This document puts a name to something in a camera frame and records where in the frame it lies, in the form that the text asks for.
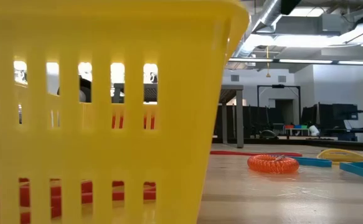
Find red strip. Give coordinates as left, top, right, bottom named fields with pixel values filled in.
left=210, top=150, right=303, bottom=158

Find yellow hanging pendant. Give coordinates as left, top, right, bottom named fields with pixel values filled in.
left=265, top=45, right=271, bottom=78

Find rack with coloured bins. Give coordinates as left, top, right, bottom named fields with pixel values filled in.
left=285, top=124, right=310, bottom=137

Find black partition panels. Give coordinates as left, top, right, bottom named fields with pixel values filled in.
left=214, top=105, right=300, bottom=140

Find black background workstation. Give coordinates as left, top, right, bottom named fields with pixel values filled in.
left=301, top=103, right=363, bottom=141

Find black dome object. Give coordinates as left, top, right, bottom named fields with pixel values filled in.
left=259, top=129, right=278, bottom=140

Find yellow rubber band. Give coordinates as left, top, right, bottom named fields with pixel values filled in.
left=317, top=148, right=363, bottom=166

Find red plastic slotted basket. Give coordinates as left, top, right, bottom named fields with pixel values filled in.
left=111, top=113, right=156, bottom=131

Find yellow plastic slotted basket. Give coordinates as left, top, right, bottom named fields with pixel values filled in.
left=0, top=0, right=250, bottom=224

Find silver ventilation duct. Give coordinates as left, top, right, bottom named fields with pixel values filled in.
left=230, top=0, right=297, bottom=60

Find black background gantry frame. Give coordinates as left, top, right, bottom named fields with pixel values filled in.
left=257, top=84, right=302, bottom=125

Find orange spiral coil keychain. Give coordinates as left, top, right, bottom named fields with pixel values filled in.
left=247, top=154, right=300, bottom=174

